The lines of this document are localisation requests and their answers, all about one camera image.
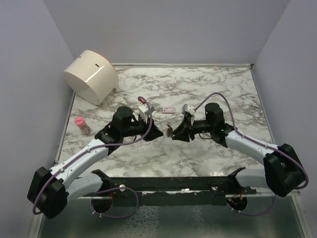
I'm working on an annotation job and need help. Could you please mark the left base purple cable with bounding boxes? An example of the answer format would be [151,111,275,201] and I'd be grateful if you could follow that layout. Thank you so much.
[91,185,140,219]

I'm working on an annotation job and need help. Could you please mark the red white staple box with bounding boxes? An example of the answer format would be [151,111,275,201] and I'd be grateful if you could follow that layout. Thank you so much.
[162,107,175,114]

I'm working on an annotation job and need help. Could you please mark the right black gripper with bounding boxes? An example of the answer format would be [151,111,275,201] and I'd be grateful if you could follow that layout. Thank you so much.
[172,116,214,142]

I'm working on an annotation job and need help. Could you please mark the pink capped bottle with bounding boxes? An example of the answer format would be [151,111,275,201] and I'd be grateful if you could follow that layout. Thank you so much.
[75,117,90,135]

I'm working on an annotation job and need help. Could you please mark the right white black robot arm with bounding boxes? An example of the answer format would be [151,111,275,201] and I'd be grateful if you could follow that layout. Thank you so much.
[172,103,305,197]

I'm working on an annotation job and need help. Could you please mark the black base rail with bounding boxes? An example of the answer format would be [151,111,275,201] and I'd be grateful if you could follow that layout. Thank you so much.
[92,170,256,208]

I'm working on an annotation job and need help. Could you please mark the cream round bread box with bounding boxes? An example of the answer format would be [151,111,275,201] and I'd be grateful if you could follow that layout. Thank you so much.
[63,50,119,105]

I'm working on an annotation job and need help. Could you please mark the beige stapler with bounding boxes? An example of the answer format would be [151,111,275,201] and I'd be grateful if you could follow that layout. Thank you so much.
[166,125,173,138]

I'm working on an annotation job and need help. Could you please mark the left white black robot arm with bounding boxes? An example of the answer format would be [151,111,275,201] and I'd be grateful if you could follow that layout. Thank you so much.
[27,104,163,219]

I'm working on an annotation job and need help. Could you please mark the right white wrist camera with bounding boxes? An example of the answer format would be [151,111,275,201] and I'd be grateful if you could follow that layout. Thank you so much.
[181,104,196,119]

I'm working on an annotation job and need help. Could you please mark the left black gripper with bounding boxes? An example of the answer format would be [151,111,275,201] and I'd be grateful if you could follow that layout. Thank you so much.
[121,113,163,141]

